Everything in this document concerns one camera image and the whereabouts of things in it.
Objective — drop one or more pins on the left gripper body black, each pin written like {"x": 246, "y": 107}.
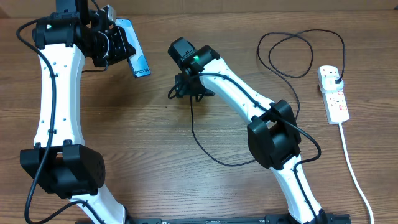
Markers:
{"x": 110, "y": 49}

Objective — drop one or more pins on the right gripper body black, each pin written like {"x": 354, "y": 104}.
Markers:
{"x": 195, "y": 89}

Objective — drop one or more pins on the Samsung Galaxy smartphone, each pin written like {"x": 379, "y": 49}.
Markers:
{"x": 137, "y": 62}

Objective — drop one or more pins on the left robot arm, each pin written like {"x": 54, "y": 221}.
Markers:
{"x": 59, "y": 162}

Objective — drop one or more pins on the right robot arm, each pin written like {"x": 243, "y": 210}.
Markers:
{"x": 273, "y": 135}

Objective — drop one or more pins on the white charger plug adapter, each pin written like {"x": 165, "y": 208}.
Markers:
{"x": 330, "y": 85}

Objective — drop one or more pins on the white power strip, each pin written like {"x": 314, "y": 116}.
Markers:
{"x": 335, "y": 103}

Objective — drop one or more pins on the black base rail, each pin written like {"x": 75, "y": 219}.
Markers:
{"x": 268, "y": 219}

